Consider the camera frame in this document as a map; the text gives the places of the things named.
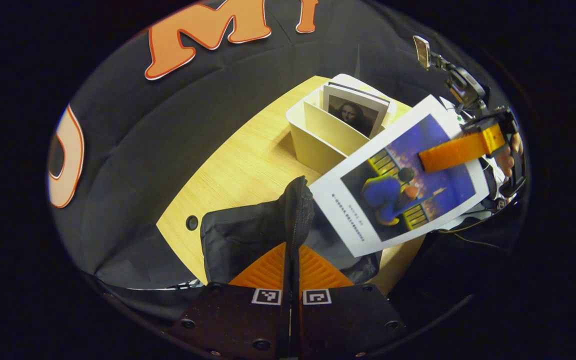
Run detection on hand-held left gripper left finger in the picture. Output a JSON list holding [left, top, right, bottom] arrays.
[[170, 242, 294, 358]]

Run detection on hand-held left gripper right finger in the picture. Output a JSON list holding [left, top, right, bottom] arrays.
[[293, 244, 406, 358]]

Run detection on black schoolbag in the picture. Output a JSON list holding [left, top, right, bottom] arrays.
[[200, 176, 384, 286]]

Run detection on portrait cover book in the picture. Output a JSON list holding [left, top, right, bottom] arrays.
[[322, 82, 391, 138]]

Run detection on blue cover book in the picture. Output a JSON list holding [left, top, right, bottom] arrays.
[[309, 95, 491, 258]]

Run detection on white bookshelf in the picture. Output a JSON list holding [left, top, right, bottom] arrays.
[[286, 74, 399, 176]]

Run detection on black backdrop cloth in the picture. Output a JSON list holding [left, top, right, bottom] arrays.
[[48, 0, 519, 321]]

